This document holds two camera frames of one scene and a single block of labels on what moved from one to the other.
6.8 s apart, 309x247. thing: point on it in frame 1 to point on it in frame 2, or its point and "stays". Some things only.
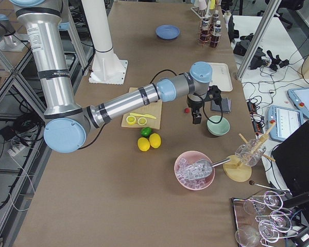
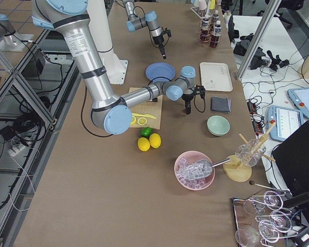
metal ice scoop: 203,168 stays
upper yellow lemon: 155,140 stays
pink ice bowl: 183,161 stays
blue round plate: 167,32 to 160,71
